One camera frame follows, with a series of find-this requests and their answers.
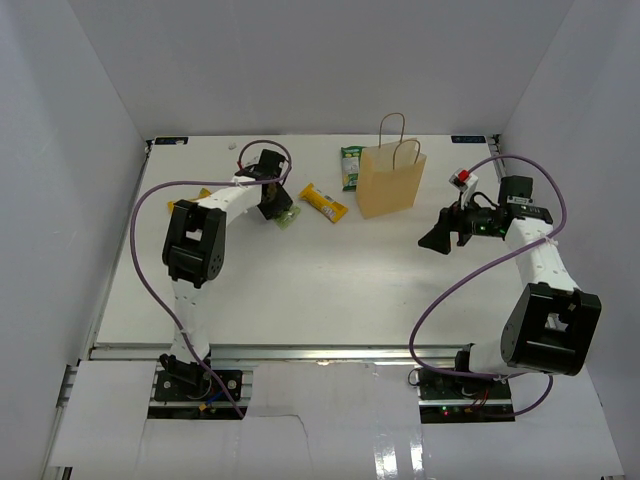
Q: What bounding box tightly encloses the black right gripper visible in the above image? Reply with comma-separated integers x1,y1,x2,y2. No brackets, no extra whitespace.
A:
418,191,501,255

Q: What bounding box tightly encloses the light green square snack packet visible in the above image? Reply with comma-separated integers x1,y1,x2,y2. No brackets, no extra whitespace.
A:
274,205,300,230

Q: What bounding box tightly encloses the yellow snack bar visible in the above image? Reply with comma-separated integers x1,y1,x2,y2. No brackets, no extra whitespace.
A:
299,183,348,223

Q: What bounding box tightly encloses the yellow snack packet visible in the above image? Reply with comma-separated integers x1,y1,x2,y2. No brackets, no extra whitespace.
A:
167,188,211,213

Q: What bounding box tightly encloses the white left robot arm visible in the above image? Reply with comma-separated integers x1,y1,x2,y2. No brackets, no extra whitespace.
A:
160,149,293,400

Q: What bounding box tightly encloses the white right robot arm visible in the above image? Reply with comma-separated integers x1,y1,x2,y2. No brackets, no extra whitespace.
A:
418,170,602,399

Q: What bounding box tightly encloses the brown paper bag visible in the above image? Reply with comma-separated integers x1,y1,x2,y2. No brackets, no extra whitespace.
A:
356,112,427,219

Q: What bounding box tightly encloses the green snack packet behind bag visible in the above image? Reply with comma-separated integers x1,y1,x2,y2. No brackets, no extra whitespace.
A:
340,146,364,191

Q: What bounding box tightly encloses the blue label right corner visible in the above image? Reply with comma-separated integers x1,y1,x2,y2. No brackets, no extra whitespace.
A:
451,135,486,144

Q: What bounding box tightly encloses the blue label corner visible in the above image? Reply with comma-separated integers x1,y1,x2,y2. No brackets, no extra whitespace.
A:
451,135,486,144
154,136,189,146

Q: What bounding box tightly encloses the blue label left corner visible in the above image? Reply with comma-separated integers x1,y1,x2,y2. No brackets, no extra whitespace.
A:
154,136,189,146

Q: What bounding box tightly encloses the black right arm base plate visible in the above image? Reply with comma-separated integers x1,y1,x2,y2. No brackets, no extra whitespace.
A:
407,368,512,401

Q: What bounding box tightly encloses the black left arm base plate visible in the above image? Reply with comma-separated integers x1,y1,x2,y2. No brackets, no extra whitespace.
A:
153,370,243,403

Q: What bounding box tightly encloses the aluminium front rail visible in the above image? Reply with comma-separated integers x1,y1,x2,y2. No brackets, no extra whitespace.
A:
88,344,567,363

